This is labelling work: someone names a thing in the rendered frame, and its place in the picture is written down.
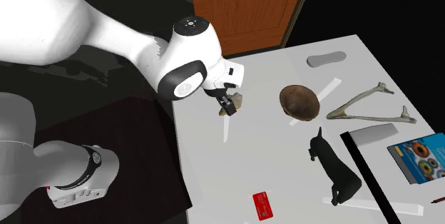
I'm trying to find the pale wishbone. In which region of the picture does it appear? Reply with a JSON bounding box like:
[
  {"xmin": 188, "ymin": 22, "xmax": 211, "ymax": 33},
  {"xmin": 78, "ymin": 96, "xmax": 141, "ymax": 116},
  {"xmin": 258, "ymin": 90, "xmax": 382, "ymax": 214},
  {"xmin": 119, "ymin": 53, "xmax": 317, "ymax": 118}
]
[{"xmin": 325, "ymin": 81, "xmax": 418, "ymax": 125}]

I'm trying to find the red card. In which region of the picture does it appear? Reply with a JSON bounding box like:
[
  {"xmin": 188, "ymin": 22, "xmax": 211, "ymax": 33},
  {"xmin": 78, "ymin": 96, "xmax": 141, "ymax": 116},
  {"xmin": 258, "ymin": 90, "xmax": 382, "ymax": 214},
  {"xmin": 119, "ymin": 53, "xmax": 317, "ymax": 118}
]
[{"xmin": 252, "ymin": 190, "xmax": 274, "ymax": 222}]

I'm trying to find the brown wooden door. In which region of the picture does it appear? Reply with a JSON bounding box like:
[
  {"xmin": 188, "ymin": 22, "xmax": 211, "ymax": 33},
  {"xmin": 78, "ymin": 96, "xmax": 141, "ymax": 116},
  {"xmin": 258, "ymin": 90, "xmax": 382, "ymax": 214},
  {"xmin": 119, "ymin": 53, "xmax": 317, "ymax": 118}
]
[{"xmin": 188, "ymin": 0, "xmax": 311, "ymax": 58}]

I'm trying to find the dark robot stand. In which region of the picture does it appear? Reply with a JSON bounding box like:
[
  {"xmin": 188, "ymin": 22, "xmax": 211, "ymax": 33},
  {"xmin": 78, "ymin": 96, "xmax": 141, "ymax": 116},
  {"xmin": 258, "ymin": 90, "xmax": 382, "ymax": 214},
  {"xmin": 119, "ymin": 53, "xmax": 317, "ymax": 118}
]
[{"xmin": 20, "ymin": 92, "xmax": 193, "ymax": 224}]

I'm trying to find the black animal figure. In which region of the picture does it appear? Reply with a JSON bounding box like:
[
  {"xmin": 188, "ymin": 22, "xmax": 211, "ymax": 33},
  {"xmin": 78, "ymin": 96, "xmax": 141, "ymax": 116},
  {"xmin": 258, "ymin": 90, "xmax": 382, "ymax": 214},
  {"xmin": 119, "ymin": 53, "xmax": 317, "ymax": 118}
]
[{"xmin": 307, "ymin": 127, "xmax": 363, "ymax": 207}]

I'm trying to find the blue book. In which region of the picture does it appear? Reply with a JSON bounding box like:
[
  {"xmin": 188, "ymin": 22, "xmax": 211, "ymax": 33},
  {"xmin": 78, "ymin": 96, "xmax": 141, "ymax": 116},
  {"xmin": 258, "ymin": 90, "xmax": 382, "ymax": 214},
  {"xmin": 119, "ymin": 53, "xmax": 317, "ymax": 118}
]
[{"xmin": 387, "ymin": 132, "xmax": 445, "ymax": 185}]

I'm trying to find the brown wooden bowl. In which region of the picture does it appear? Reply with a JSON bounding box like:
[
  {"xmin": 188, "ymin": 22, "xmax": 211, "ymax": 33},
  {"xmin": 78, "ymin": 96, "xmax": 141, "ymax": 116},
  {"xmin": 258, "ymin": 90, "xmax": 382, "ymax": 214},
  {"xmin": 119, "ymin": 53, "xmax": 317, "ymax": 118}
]
[{"xmin": 279, "ymin": 84, "xmax": 321, "ymax": 122}]

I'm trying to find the beige stone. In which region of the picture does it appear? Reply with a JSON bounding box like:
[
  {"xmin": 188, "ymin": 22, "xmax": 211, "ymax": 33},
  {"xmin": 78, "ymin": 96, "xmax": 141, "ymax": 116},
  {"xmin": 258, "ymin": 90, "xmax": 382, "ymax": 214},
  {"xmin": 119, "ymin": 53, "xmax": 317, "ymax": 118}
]
[{"xmin": 218, "ymin": 92, "xmax": 243, "ymax": 117}]

